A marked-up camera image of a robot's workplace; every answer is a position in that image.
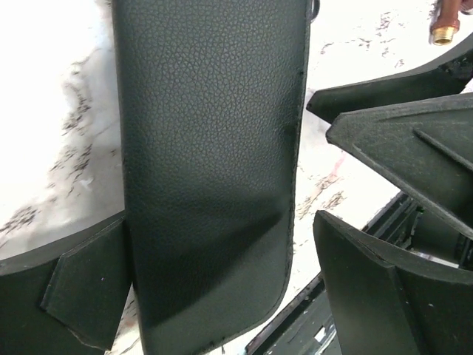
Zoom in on silver thinning scissors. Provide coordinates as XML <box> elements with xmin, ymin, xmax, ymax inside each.
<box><xmin>310</xmin><ymin>0</ymin><xmax>320</xmax><ymax>22</ymax></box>

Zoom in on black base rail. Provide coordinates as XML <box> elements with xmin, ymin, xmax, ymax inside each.
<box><xmin>245</xmin><ymin>193</ymin><xmax>472</xmax><ymax>354</ymax></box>

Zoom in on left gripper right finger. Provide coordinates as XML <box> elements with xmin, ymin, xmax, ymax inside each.
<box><xmin>313</xmin><ymin>211</ymin><xmax>472</xmax><ymax>355</ymax></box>

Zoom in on brown faucet tap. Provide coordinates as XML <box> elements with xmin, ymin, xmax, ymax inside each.
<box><xmin>430</xmin><ymin>0</ymin><xmax>462</xmax><ymax>46</ymax></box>

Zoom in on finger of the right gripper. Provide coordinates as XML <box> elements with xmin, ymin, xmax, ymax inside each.
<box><xmin>306</xmin><ymin>46</ymin><xmax>472</xmax><ymax>124</ymax></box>
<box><xmin>326</xmin><ymin>93</ymin><xmax>472</xmax><ymax>237</ymax></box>

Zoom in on black fabric tool case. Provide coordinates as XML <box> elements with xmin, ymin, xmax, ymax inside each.
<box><xmin>112</xmin><ymin>1</ymin><xmax>311</xmax><ymax>354</ymax></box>

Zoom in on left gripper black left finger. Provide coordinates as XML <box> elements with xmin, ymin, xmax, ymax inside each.
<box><xmin>1</xmin><ymin>213</ymin><xmax>132</xmax><ymax>355</ymax></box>

